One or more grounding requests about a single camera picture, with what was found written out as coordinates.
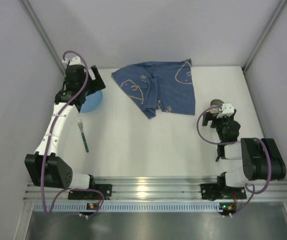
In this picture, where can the aluminium corner post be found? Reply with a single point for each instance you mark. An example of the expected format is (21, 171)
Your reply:
(265, 33)
(26, 5)

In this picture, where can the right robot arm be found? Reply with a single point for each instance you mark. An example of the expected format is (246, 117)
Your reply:
(261, 160)

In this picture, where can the blue fish-print placemat cloth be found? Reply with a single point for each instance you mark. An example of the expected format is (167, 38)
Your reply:
(163, 85)

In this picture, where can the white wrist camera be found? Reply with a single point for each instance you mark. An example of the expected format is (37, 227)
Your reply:
(76, 60)
(226, 110)

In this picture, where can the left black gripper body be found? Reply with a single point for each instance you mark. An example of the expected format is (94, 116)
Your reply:
(97, 78)

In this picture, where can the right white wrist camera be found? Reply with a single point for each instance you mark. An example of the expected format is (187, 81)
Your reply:
(226, 110)

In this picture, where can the right aluminium corner post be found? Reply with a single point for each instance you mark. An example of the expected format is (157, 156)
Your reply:
(265, 33)

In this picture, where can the green-handled fork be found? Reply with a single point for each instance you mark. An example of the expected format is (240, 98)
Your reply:
(81, 128)

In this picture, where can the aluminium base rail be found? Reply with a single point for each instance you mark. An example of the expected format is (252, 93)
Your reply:
(177, 188)

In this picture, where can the light blue plate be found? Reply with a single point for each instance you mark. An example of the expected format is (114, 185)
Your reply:
(92, 102)

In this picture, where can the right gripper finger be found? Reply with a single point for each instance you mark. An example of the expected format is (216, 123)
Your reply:
(208, 116)
(216, 122)

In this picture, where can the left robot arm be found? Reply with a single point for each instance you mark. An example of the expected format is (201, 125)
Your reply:
(47, 166)

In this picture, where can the small metal cup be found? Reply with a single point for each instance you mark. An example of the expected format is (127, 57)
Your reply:
(216, 103)

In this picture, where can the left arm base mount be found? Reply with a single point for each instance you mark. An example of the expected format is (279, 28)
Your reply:
(100, 192)

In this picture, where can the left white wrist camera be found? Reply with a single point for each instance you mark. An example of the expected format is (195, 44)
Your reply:
(76, 60)

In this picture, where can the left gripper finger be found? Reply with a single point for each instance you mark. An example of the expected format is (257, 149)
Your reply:
(96, 84)
(78, 102)

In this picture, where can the perforated cable duct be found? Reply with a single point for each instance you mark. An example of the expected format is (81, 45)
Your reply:
(158, 207)

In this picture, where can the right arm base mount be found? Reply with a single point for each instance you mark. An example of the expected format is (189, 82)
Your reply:
(212, 192)

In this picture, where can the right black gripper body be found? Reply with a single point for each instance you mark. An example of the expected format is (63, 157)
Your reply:
(209, 119)

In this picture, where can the left aluminium corner post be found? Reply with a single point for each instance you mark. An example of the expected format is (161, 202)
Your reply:
(26, 5)

